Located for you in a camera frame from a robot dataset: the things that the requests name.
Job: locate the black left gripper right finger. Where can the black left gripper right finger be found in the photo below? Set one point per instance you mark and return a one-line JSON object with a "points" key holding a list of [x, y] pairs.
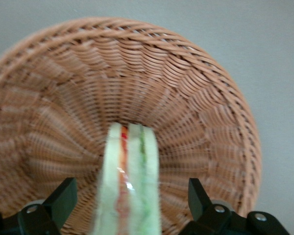
{"points": [[201, 208]]}

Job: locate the brown wicker basket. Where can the brown wicker basket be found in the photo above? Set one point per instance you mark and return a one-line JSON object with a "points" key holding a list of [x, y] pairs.
{"points": [[112, 85]]}

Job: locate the triangle sandwich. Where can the triangle sandwich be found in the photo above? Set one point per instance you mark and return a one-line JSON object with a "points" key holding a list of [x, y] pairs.
{"points": [[137, 183]]}

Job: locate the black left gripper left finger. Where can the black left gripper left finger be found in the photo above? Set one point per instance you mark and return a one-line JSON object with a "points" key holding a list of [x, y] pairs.
{"points": [[58, 203]]}

